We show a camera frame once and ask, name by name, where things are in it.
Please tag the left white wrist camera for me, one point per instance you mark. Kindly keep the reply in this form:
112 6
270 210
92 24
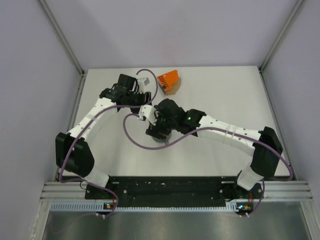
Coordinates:
142 83

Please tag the grey slotted cable duct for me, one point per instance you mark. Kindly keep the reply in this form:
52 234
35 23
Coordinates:
103 207

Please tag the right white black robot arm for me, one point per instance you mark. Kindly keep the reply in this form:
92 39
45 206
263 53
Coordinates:
263 146

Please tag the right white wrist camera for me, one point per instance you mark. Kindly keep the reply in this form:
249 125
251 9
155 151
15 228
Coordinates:
147 112

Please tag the orange coffee filter box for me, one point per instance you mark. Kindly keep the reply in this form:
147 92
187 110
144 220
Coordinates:
169 82

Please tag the left aluminium frame post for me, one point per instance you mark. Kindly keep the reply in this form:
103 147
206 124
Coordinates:
60 36

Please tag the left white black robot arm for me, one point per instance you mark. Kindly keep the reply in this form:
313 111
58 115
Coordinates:
72 149

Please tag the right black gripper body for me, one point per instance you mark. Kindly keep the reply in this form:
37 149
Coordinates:
162 126

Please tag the aluminium frame post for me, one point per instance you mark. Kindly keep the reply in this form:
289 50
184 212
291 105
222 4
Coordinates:
294 13
60 36

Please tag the clear glass coffee server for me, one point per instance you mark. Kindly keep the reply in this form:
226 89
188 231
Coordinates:
163 141

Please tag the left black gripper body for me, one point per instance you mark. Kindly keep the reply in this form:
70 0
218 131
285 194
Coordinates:
138 99

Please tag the aluminium front rail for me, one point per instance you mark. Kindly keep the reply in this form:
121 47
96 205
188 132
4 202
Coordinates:
271 190

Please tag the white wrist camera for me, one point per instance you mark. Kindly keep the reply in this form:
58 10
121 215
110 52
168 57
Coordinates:
147 112
142 83

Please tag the right aluminium frame post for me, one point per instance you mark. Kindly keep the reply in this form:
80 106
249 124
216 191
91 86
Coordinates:
294 13

